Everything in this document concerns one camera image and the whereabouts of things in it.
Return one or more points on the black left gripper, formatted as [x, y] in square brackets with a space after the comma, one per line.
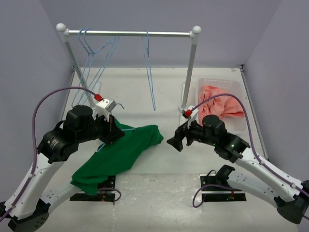
[113, 132]

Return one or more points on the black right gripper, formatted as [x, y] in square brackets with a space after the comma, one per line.
[184, 130]

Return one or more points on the blue hanger with shirt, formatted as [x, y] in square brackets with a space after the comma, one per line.
[122, 127]

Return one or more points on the green t shirt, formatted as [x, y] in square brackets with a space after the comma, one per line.
[116, 158]

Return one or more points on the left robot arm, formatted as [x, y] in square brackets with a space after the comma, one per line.
[36, 204]

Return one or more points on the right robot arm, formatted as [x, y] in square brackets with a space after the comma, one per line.
[290, 196]

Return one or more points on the pink t shirt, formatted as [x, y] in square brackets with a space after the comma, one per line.
[222, 106]

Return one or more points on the blue hanger middle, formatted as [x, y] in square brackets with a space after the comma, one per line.
[146, 41]

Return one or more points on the white plastic laundry basket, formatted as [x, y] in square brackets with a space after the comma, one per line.
[233, 125]

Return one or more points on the white metal clothes rack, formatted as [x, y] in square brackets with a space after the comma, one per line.
[193, 35]

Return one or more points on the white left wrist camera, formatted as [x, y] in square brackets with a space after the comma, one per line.
[105, 107]

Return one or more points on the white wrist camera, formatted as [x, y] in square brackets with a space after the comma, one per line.
[105, 107]
[189, 113]

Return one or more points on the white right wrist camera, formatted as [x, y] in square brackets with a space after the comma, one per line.
[189, 113]

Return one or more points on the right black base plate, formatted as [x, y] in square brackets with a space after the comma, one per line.
[215, 194]

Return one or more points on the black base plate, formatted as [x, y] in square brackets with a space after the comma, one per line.
[215, 194]
[101, 196]

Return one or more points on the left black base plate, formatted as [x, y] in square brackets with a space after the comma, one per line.
[101, 196]

